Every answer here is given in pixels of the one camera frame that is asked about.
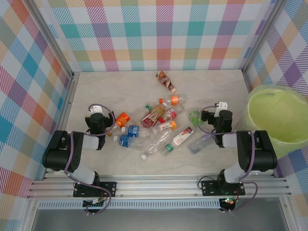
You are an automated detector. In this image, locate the brown chocolate drink bottle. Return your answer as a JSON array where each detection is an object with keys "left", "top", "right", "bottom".
[{"left": 155, "top": 70, "right": 178, "bottom": 94}]

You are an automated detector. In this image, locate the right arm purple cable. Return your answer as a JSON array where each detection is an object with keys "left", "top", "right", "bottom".
[{"left": 196, "top": 103, "right": 258, "bottom": 214}]

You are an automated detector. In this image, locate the aluminium frame post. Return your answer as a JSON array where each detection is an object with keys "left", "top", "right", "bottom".
[
  {"left": 240, "top": 0, "right": 286, "bottom": 73},
  {"left": 28, "top": 0, "right": 75, "bottom": 79}
]

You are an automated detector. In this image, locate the grey metal panel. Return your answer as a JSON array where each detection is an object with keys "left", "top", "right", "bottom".
[{"left": 31, "top": 208, "right": 289, "bottom": 231}]

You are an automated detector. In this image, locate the perforated cable duct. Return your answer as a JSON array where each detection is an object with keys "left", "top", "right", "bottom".
[{"left": 38, "top": 201, "right": 222, "bottom": 209}]

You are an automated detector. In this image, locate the green translucent bin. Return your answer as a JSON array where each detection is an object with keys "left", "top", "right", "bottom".
[{"left": 242, "top": 84, "right": 308, "bottom": 159}]

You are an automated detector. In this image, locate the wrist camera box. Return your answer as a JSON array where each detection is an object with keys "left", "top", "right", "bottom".
[
  {"left": 215, "top": 102, "right": 228, "bottom": 117},
  {"left": 88, "top": 104, "right": 103, "bottom": 114}
]

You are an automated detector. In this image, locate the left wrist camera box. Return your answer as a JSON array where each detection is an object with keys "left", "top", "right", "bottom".
[{"left": 88, "top": 104, "right": 103, "bottom": 114}]

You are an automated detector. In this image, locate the crushed bluish clear bottle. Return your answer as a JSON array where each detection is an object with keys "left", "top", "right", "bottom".
[{"left": 188, "top": 133, "right": 216, "bottom": 154}]

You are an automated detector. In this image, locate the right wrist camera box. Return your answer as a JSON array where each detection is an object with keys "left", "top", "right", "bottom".
[{"left": 215, "top": 102, "right": 228, "bottom": 117}]

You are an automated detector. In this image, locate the aluminium side rail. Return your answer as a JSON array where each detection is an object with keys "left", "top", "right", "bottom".
[
  {"left": 43, "top": 71, "right": 81, "bottom": 180},
  {"left": 242, "top": 69, "right": 253, "bottom": 95}
]

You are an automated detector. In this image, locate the left circuit board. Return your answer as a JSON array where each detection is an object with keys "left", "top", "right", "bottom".
[{"left": 82, "top": 197, "right": 107, "bottom": 208}]

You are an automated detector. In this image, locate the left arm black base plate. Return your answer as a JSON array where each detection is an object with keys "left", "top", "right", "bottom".
[{"left": 73, "top": 180, "right": 118, "bottom": 198}]

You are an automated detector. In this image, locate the clear bottle white orange label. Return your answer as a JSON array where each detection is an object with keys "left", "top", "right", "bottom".
[{"left": 151, "top": 120, "right": 178, "bottom": 135}]

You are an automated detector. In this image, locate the white red label bottle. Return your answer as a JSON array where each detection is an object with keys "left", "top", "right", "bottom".
[{"left": 160, "top": 127, "right": 194, "bottom": 157}]

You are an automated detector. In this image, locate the crushed green bottle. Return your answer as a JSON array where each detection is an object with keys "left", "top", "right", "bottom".
[{"left": 188, "top": 109, "right": 200, "bottom": 127}]

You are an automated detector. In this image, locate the red gold tea bottle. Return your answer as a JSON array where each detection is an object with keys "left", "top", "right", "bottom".
[{"left": 141, "top": 102, "right": 168, "bottom": 128}]

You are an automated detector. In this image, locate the crushed clear bottle white cap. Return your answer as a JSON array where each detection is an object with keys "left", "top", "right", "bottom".
[{"left": 141, "top": 131, "right": 173, "bottom": 160}]

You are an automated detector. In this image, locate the circuit board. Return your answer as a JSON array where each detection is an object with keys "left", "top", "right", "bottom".
[
  {"left": 220, "top": 197, "right": 238, "bottom": 208},
  {"left": 82, "top": 197, "right": 107, "bottom": 208}
]

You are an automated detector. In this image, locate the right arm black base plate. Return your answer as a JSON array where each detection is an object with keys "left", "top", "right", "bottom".
[{"left": 201, "top": 180, "right": 246, "bottom": 197}]

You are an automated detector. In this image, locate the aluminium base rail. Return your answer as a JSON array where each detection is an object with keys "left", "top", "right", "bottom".
[{"left": 26, "top": 173, "right": 292, "bottom": 199}]

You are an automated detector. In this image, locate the clear bottle green cap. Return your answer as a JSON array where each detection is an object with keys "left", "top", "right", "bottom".
[{"left": 131, "top": 102, "right": 155, "bottom": 126}]

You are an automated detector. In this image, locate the clear bottle red label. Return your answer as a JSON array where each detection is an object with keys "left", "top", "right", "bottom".
[{"left": 158, "top": 103, "right": 186, "bottom": 123}]

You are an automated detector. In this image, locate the right circuit board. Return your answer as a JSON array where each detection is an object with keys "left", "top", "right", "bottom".
[{"left": 220, "top": 197, "right": 238, "bottom": 208}]

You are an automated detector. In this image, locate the blue label water bottle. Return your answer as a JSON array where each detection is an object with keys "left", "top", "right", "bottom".
[
  {"left": 120, "top": 124, "right": 153, "bottom": 139},
  {"left": 113, "top": 134, "right": 145, "bottom": 151}
]

